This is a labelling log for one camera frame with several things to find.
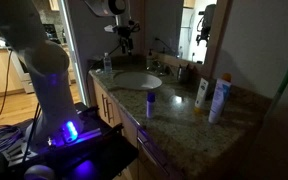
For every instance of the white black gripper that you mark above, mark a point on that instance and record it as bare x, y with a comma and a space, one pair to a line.
125, 33

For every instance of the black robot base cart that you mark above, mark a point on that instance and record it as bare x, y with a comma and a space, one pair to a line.
94, 150

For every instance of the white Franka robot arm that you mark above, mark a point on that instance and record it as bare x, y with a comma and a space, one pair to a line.
52, 100

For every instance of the white oval sink basin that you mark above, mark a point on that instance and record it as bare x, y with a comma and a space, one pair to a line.
137, 81

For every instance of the silver metal cup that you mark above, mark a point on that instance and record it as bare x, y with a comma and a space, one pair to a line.
183, 76

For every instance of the soap dispenser pump bottle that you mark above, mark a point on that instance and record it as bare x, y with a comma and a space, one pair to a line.
149, 60

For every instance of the clear plastic water bottle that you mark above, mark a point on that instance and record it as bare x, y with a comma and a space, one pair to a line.
107, 65

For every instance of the chrome faucet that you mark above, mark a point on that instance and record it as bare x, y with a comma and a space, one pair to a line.
160, 68

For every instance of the white bottle with purple cap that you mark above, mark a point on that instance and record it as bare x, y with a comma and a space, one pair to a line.
150, 106

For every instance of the wooden vanity cabinet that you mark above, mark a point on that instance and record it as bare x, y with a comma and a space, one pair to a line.
117, 116

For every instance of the black kitchen appliance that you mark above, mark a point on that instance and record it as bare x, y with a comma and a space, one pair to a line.
52, 32

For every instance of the white tube with blue label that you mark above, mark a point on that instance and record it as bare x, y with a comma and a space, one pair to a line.
201, 95

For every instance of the glowing blue light module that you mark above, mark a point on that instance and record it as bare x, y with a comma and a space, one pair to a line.
70, 131

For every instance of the white sunscreen tube orange cap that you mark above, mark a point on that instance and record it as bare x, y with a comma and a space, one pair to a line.
219, 100

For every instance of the white kitchen oven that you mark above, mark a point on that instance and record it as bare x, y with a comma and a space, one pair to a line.
22, 75

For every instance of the dark round dome object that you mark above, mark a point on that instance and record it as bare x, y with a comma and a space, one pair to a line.
39, 173

